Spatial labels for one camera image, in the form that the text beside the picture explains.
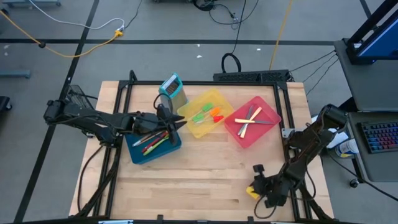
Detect black electronics box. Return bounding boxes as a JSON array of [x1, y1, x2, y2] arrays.
[[213, 69, 290, 83]]

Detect orange spatula clear handle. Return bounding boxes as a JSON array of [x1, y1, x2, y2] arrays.
[[198, 107, 221, 122]]

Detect green spatula clear handle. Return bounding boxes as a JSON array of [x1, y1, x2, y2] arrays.
[[188, 102, 215, 121], [186, 113, 205, 125]]

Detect pink plastic bin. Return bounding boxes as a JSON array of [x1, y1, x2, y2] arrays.
[[223, 95, 282, 149]]

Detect red spatula clear handle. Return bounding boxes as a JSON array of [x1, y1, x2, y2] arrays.
[[194, 114, 224, 125]]

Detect yellow hanging cable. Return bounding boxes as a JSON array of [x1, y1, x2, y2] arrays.
[[269, 0, 294, 71]]

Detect black hanging cable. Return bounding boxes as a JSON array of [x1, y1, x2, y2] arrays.
[[221, 0, 248, 74]]

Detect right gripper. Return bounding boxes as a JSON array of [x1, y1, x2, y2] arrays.
[[250, 174, 285, 207]]

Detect yellow block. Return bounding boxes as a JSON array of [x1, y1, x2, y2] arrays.
[[246, 185, 261, 200]]

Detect black wire mesh basket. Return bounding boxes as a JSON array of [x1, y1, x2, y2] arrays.
[[66, 84, 95, 110]]

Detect backlit black keyboard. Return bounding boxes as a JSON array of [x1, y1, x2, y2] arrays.
[[360, 120, 398, 154]]

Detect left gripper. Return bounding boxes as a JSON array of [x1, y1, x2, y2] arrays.
[[132, 109, 188, 135]]

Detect steel box grater teal handle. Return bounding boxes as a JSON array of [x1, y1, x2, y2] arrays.
[[158, 72, 189, 114]]

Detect yellow-green utensil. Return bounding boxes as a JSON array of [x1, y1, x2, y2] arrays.
[[142, 135, 171, 157]]

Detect yellow floor extension cable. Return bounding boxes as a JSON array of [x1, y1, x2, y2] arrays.
[[0, 8, 124, 59]]

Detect white floor cable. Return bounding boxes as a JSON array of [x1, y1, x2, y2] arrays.
[[28, 0, 126, 31]]

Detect black floor cable bundle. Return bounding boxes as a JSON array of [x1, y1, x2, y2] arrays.
[[192, 0, 261, 30]]

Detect black aluminium table frame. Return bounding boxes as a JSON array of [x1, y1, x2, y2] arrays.
[[68, 70, 335, 224]]

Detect blue plastic bin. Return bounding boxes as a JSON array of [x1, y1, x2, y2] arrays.
[[124, 129, 183, 166]]

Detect black desk cable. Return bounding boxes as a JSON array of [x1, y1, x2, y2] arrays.
[[289, 49, 337, 74]]

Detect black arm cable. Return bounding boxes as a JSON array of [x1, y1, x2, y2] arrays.
[[326, 152, 398, 203], [76, 143, 106, 214]]

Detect grey computer desk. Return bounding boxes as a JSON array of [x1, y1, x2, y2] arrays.
[[334, 39, 398, 184]]

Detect cream handle knife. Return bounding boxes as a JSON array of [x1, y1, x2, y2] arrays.
[[239, 106, 264, 139], [234, 118, 275, 125], [237, 105, 255, 137]]

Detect computer monitor blue screen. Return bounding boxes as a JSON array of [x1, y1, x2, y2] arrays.
[[345, 0, 398, 65]]

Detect white labelled bottle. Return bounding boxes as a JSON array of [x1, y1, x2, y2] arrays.
[[335, 138, 360, 159]]

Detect yellow plastic bin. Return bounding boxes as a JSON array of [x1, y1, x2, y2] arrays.
[[176, 88, 235, 140]]

